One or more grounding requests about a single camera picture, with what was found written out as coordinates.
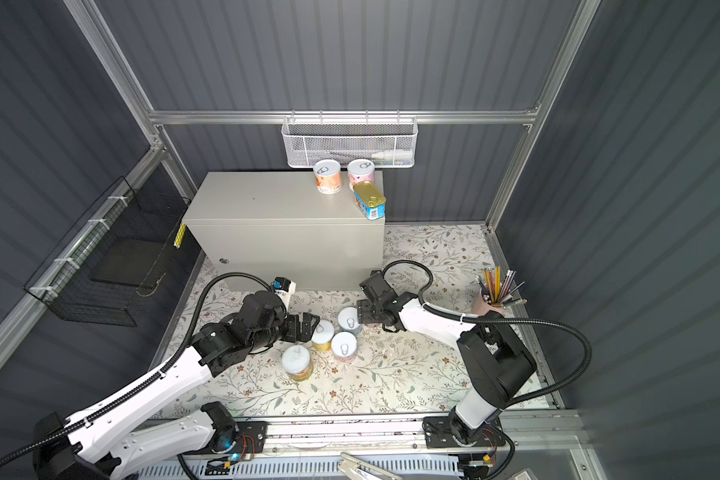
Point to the gold rectangular tin can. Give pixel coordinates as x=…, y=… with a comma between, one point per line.
x=370, y=201

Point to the teal can pull tab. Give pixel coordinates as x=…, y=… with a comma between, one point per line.
x=348, y=320

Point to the green orange can plastic lid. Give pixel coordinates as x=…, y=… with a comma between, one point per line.
x=297, y=362

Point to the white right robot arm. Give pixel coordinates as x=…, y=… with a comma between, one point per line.
x=497, y=362

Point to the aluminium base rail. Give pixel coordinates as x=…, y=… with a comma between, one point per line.
x=374, y=433

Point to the orange can pull tab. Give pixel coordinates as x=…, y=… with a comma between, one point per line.
x=328, y=176

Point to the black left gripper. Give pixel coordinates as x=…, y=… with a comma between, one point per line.
x=295, y=334

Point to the black wire mesh basket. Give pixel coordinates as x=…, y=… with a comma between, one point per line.
x=151, y=213

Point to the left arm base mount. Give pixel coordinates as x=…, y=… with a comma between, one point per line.
x=246, y=439

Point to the yellow can pull tab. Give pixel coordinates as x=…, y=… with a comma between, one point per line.
x=323, y=335

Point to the pencils bundle in cup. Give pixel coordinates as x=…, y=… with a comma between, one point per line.
x=499, y=289

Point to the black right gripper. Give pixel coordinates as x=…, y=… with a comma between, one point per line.
x=364, y=311

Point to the grey metal cabinet box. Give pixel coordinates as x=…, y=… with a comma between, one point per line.
x=278, y=224

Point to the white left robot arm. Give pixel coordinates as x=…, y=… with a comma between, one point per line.
x=204, y=353

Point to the black pad in basket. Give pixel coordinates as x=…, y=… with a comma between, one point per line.
x=130, y=262

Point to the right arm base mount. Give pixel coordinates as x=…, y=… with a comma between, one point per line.
x=439, y=434

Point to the pink white can pull tab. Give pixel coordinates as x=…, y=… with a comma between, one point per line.
x=361, y=171

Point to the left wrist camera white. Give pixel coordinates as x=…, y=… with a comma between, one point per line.
x=284, y=289

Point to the pink pencil cup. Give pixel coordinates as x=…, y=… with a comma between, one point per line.
x=480, y=307

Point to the white wire mesh basket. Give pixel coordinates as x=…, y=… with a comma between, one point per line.
x=387, y=145

